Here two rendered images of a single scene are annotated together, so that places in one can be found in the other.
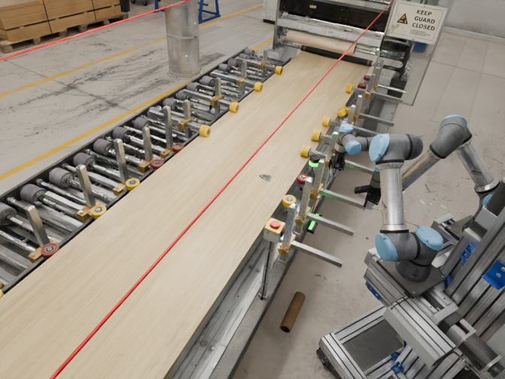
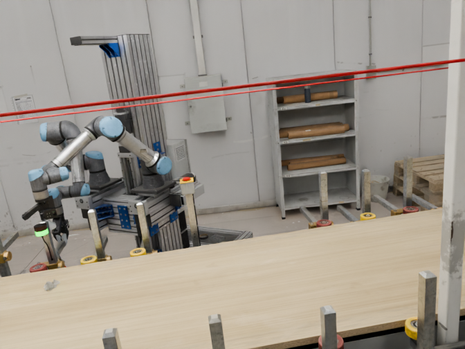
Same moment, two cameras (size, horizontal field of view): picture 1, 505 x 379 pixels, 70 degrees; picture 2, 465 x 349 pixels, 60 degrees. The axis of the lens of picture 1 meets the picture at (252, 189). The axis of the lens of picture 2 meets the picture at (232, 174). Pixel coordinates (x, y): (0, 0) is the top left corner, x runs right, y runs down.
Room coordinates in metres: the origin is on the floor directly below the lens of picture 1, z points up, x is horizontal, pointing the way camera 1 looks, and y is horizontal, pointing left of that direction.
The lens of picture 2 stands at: (1.84, 1.78, 1.81)
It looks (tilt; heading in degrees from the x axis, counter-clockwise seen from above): 16 degrees down; 242
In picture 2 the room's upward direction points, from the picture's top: 6 degrees counter-clockwise
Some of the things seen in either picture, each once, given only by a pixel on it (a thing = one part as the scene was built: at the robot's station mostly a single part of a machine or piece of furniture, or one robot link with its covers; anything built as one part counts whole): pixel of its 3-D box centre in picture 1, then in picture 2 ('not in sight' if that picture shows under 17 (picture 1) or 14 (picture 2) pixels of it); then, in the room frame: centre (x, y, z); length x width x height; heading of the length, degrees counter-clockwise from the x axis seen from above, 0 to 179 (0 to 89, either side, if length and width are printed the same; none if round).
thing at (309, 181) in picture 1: (302, 210); (100, 251); (1.57, -0.31, 0.89); 0.03 x 0.03 x 0.48; 67
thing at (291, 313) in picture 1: (292, 311); not in sight; (1.44, -0.37, 0.04); 0.30 x 0.08 x 0.08; 157
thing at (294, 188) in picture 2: not in sight; (313, 144); (-1.09, -1.65, 0.78); 0.90 x 0.45 x 1.55; 153
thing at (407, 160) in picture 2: not in sight; (407, 196); (-0.05, 0.36, 0.94); 0.03 x 0.03 x 0.48; 67
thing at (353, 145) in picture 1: (354, 144); (55, 174); (1.68, -0.52, 1.31); 0.11 x 0.11 x 0.08; 11
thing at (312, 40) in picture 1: (337, 45); not in sight; (4.18, -0.80, 1.05); 1.43 x 0.12 x 0.12; 67
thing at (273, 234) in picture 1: (273, 231); (187, 186); (1.10, -0.11, 1.18); 0.07 x 0.07 x 0.08; 67
